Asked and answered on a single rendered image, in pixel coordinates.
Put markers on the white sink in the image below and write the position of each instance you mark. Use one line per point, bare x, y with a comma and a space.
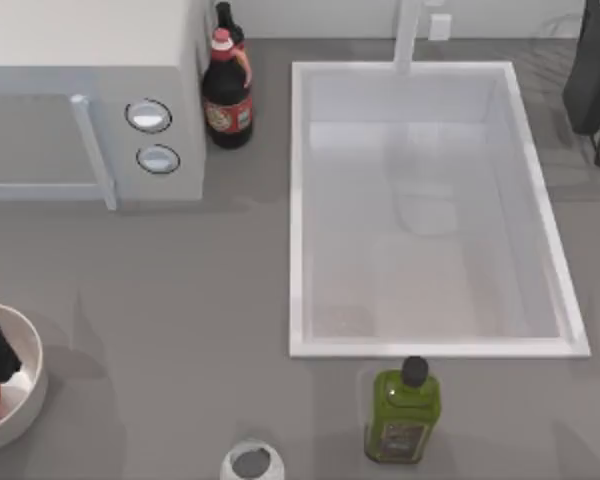
430, 215

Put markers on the dark bottle with red label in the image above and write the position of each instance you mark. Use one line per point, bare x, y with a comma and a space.
227, 105

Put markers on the smaller microwave knob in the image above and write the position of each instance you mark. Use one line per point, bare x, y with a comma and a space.
158, 159

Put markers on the larger microwave knob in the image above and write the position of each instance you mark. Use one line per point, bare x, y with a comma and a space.
148, 116

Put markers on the green bottle with black cap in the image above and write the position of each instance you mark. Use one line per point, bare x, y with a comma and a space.
402, 415

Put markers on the white jar with grey lid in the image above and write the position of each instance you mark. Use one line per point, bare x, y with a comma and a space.
252, 462

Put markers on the tall white tap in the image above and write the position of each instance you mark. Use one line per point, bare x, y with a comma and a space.
406, 35

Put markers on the dark bottle with black cap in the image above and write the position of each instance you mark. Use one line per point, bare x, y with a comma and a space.
225, 17

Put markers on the pale microwave oven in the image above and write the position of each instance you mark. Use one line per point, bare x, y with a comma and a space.
80, 75

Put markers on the white bowl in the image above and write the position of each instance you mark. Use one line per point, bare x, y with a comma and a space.
25, 380

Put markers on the black chair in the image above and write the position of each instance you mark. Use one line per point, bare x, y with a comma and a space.
592, 70

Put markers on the white wall socket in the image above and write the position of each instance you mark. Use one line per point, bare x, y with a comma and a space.
439, 26

